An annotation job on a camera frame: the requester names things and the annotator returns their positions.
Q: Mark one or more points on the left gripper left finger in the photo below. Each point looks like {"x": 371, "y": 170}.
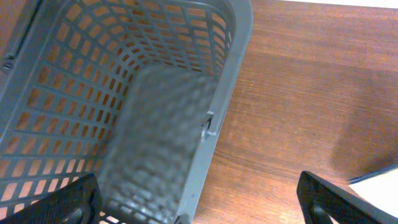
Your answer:
{"x": 78, "y": 202}

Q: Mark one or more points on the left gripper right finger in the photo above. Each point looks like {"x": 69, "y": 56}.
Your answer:
{"x": 323, "y": 202}

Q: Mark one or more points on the white cream food pouch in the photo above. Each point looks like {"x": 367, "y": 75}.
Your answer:
{"x": 379, "y": 188}

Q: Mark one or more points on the grey plastic basket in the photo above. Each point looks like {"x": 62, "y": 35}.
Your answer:
{"x": 134, "y": 92}

